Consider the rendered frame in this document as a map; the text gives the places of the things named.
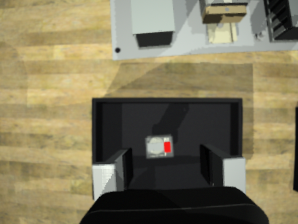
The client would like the beige rectangular block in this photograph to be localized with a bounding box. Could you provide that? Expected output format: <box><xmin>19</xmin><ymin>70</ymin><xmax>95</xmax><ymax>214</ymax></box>
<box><xmin>199</xmin><ymin>0</ymin><xmax>248</xmax><ymax>24</ymax></box>

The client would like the grey mounting plate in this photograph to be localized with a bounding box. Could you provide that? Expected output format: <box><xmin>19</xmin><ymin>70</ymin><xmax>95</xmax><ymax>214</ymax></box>
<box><xmin>110</xmin><ymin>0</ymin><xmax>298</xmax><ymax>61</ymax></box>

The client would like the grey relay with red button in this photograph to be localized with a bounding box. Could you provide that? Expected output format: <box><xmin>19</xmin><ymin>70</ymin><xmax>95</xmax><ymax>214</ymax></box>
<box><xmin>145</xmin><ymin>134</ymin><xmax>174</xmax><ymax>158</ymax></box>

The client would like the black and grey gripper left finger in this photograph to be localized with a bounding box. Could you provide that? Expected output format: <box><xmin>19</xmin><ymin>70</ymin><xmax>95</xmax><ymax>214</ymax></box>
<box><xmin>92</xmin><ymin>148</ymin><xmax>133</xmax><ymax>202</ymax></box>

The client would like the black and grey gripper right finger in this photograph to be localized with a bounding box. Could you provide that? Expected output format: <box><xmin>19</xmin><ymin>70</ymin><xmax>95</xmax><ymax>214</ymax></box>
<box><xmin>200</xmin><ymin>144</ymin><xmax>246</xmax><ymax>194</ymax></box>

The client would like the black open tray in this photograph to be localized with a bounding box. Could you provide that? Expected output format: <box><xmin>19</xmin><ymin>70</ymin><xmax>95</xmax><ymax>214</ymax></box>
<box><xmin>92</xmin><ymin>97</ymin><xmax>243</xmax><ymax>191</ymax></box>

